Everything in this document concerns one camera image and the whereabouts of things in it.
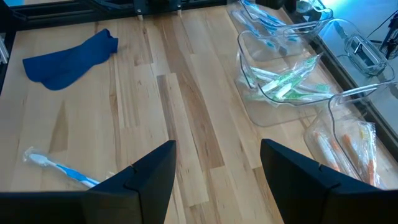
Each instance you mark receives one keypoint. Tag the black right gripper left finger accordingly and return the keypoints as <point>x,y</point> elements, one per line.
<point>77,208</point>

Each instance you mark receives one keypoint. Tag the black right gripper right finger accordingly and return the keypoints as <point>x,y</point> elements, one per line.
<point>326,205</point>

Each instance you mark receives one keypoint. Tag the clear plastic bin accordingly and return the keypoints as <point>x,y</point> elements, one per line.
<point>273,115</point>
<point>320,124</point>
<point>311,18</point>

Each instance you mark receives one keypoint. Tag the dark blue cloth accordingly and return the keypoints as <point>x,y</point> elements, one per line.
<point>68,60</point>

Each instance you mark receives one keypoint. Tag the silver aluminium extrusion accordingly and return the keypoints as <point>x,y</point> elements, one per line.
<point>3,49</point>

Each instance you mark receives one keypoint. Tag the black floor fan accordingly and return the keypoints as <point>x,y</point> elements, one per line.
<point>390,37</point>

